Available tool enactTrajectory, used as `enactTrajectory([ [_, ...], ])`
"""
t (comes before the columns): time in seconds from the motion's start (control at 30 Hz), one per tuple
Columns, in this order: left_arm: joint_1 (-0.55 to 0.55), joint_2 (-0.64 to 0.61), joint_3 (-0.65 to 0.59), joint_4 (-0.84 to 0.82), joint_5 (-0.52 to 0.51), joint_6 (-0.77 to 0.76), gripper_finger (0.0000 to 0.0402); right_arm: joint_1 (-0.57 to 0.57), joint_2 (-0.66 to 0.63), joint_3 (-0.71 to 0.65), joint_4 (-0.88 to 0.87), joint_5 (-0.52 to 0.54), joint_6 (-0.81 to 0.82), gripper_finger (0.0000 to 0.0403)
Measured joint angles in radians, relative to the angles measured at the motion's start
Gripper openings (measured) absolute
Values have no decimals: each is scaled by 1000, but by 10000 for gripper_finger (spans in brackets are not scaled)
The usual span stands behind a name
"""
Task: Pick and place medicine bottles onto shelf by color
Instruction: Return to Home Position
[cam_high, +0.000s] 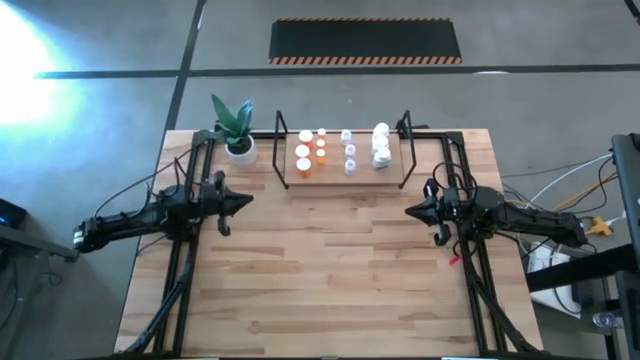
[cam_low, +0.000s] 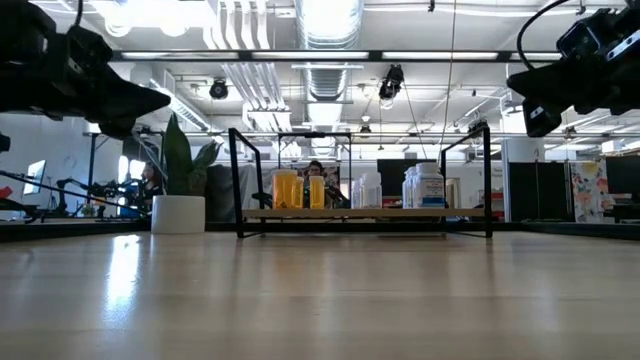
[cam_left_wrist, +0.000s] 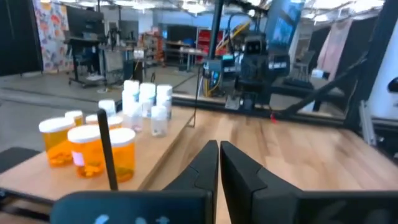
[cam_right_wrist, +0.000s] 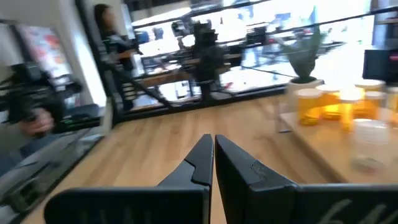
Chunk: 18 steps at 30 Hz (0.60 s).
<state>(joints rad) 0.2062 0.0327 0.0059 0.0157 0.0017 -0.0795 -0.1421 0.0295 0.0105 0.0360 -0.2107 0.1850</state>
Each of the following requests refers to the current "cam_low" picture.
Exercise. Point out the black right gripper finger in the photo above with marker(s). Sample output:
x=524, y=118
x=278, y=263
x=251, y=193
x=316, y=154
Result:
x=545, y=82

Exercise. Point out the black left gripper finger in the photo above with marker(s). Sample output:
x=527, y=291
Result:
x=137, y=100

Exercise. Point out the white labelled medicine bottle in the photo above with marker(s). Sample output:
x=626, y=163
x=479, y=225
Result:
x=408, y=190
x=430, y=189

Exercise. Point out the large amber pill bottle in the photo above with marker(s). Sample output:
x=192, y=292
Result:
x=284, y=192

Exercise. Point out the small amber pill bottle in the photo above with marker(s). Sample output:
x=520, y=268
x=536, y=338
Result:
x=317, y=194

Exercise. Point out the clear plastic pill bottle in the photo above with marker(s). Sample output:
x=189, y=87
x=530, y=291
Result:
x=372, y=192

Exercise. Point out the background black robot arm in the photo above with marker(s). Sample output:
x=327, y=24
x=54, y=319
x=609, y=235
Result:
x=62, y=202

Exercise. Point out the black background rig stand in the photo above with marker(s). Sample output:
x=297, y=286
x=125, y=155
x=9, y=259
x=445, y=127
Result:
x=92, y=160

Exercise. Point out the black ceiling spotlight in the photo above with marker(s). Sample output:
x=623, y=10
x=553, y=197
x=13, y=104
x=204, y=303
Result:
x=218, y=89
x=391, y=82

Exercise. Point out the person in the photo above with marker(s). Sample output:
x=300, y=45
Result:
x=150, y=182
x=315, y=167

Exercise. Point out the computer monitor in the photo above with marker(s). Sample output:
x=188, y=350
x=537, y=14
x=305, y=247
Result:
x=35, y=173

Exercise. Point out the black monitor screen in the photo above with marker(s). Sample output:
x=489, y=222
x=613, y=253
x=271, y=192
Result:
x=622, y=175

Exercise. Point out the black cabinet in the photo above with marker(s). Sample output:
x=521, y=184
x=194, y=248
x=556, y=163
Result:
x=537, y=190

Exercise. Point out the floral print panel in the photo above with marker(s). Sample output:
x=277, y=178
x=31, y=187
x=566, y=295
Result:
x=590, y=190
x=332, y=180

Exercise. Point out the snake plant in white pot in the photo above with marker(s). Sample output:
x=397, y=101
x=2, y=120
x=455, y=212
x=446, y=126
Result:
x=177, y=215

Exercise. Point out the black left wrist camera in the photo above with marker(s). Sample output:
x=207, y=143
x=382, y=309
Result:
x=90, y=45

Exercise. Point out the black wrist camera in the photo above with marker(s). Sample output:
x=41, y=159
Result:
x=90, y=45
x=577, y=37

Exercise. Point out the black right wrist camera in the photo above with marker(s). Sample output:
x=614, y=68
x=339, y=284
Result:
x=577, y=37

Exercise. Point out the black aluminium rig frame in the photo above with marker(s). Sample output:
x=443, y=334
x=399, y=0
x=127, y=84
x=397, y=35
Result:
x=550, y=230

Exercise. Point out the black overhead frame bar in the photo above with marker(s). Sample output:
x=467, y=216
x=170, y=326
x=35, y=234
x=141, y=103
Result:
x=375, y=55

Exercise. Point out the black wall screen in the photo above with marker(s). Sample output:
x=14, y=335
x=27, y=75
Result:
x=390, y=175

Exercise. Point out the silver ceiling air duct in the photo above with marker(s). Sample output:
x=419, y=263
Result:
x=327, y=30

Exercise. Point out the wooden shelf with black frame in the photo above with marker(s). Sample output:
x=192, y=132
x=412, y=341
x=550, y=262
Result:
x=380, y=213

